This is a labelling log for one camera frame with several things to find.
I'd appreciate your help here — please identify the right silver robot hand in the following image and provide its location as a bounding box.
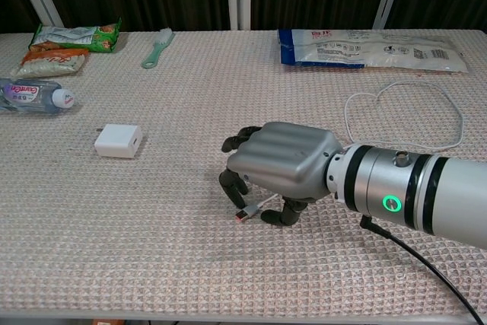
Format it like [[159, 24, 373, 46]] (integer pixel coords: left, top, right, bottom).
[[218, 122, 343, 227]]

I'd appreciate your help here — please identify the white USB cable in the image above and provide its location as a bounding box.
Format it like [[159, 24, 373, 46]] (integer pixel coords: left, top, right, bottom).
[[234, 80, 465, 223]]

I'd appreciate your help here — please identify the white USB wall charger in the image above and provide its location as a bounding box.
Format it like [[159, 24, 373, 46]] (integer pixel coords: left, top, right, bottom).
[[94, 123, 144, 160]]

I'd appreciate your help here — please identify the white and blue plastic bag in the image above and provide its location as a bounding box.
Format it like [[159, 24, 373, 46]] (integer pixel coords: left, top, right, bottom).
[[277, 28, 469, 74]]

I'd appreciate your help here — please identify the woven beige table mat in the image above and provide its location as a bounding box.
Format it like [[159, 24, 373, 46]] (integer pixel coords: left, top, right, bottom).
[[0, 29, 487, 318]]

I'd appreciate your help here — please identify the green cleaning brush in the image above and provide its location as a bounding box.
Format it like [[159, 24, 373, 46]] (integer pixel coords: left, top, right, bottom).
[[141, 27, 176, 70]]

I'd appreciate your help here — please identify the green snack packet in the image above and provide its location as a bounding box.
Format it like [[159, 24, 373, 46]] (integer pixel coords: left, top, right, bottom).
[[29, 18, 123, 54]]

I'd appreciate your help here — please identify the orange snack packet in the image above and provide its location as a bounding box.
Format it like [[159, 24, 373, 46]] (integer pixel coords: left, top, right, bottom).
[[10, 49, 91, 78]]

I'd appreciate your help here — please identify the clear plastic water bottle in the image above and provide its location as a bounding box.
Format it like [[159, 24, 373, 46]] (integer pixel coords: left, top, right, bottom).
[[0, 77, 77, 116]]

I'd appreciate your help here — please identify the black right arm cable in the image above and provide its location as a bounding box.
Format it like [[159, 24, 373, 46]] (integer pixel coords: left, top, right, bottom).
[[359, 215, 485, 325]]

